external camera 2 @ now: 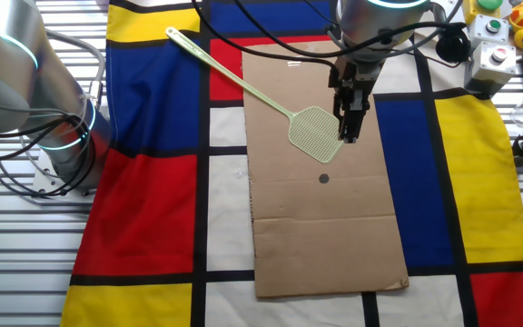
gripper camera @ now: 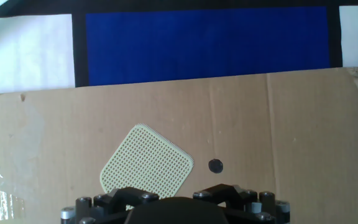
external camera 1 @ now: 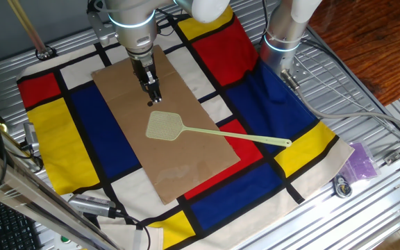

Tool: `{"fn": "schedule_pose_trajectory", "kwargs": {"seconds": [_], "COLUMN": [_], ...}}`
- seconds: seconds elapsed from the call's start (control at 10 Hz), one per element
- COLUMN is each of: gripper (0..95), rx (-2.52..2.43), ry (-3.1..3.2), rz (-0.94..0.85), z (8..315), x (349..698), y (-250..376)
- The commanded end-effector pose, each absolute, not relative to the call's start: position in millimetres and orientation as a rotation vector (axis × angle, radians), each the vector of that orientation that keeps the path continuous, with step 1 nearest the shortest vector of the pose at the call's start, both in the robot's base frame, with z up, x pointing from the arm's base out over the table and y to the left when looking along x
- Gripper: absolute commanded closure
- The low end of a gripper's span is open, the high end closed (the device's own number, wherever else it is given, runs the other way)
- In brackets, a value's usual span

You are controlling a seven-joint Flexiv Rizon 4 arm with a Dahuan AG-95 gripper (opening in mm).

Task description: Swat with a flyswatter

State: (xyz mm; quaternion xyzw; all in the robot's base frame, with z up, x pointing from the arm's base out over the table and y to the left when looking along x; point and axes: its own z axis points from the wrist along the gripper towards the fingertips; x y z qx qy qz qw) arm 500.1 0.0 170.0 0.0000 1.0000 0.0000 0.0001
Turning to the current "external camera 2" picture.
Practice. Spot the brown cardboard sheet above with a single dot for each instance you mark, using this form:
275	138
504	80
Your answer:
325	236

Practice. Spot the black round cap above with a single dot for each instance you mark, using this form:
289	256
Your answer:
452	45

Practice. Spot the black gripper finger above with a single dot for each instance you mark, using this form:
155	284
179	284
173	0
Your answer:
357	125
339	118

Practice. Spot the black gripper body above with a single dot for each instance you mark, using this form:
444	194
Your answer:
354	77

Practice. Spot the yellow box green button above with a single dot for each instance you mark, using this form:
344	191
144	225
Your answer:
472	11

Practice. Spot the colour block cloth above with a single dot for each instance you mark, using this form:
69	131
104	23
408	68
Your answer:
152	204

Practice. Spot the grey box red button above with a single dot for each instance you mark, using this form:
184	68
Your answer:
488	68

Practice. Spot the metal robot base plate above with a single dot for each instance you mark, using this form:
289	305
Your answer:
43	179

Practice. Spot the light green plastic flyswatter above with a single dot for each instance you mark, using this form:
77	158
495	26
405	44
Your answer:
316	134

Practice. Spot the black round dot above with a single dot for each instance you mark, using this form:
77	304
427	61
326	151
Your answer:
324	178

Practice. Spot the white box green button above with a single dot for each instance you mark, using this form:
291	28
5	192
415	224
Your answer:
493	26

